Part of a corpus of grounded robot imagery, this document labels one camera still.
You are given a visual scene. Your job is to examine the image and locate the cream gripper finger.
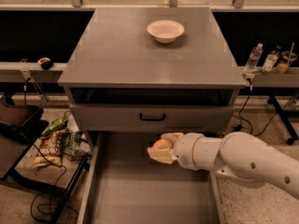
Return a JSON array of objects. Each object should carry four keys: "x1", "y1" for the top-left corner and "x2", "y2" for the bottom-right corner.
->
[
  {"x1": 147, "y1": 147, "x2": 178, "y2": 164},
  {"x1": 161, "y1": 133, "x2": 184, "y2": 144}
]

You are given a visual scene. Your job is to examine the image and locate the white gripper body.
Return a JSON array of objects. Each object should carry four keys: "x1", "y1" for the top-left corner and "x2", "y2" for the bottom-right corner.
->
[{"x1": 174, "y1": 133, "x2": 203, "y2": 171}]

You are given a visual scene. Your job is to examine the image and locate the orange fruit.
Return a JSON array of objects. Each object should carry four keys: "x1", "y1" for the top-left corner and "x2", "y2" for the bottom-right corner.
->
[{"x1": 152, "y1": 139, "x2": 173, "y2": 150}]

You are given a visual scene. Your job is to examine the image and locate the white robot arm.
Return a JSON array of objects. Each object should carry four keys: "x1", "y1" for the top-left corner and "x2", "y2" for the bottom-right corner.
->
[{"x1": 147, "y1": 132, "x2": 299, "y2": 199}]

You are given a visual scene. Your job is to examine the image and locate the open grey middle drawer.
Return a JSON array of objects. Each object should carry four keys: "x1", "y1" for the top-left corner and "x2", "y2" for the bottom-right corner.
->
[{"x1": 78, "y1": 132, "x2": 225, "y2": 224}]

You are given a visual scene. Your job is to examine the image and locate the grey drawer cabinet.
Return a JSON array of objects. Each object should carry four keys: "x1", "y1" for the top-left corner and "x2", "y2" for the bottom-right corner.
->
[{"x1": 59, "y1": 7, "x2": 245, "y2": 146}]

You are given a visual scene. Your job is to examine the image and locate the closed grey top drawer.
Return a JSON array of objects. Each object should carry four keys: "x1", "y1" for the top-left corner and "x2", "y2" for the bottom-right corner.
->
[{"x1": 70, "y1": 105, "x2": 235, "y2": 133}]

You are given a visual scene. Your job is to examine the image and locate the white bowl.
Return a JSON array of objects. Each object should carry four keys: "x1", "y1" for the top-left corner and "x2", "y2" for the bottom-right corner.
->
[{"x1": 147, "y1": 20, "x2": 185, "y2": 44}]

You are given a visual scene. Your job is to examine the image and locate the clear water bottle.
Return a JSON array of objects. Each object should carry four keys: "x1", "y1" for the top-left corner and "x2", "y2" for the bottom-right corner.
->
[{"x1": 244, "y1": 43, "x2": 263, "y2": 73}]

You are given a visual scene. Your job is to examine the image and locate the green snack bag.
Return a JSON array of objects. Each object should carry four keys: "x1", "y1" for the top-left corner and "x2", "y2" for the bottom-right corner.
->
[{"x1": 41, "y1": 117, "x2": 68, "y2": 137}]

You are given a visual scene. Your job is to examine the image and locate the snack chip bag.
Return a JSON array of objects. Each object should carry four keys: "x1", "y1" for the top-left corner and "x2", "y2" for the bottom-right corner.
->
[{"x1": 33, "y1": 131, "x2": 66, "y2": 167}]

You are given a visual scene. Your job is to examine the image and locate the clear bottle with label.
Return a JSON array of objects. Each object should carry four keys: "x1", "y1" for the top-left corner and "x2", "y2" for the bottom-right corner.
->
[{"x1": 261, "y1": 45, "x2": 281, "y2": 75}]

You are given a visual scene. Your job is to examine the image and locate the plastic cup with straw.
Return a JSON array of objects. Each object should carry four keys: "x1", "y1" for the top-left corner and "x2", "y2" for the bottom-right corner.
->
[{"x1": 276, "y1": 44, "x2": 298, "y2": 74}]

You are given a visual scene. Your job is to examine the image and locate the black yellow tape measure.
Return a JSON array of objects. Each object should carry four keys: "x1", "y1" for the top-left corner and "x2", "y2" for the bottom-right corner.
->
[{"x1": 37, "y1": 57, "x2": 53, "y2": 70}]

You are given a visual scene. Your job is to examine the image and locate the black cart with tray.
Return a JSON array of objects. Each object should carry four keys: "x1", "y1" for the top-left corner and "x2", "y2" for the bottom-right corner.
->
[{"x1": 0, "y1": 95, "x2": 89, "y2": 224}]

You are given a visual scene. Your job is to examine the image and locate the grey side shelf left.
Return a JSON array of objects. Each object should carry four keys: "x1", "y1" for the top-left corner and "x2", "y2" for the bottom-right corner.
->
[{"x1": 0, "y1": 63, "x2": 66, "y2": 83}]

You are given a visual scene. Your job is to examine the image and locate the black drawer handle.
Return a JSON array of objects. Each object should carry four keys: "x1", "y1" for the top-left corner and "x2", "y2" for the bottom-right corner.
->
[{"x1": 139, "y1": 113, "x2": 166, "y2": 121}]

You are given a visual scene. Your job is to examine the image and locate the black power cable right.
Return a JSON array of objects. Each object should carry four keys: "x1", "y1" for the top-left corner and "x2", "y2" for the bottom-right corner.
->
[{"x1": 232, "y1": 77, "x2": 299, "y2": 138}]

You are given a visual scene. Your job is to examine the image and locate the black cable on floor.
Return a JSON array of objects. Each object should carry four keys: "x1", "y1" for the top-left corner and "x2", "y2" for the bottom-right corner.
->
[{"x1": 29, "y1": 143, "x2": 79, "y2": 223}]

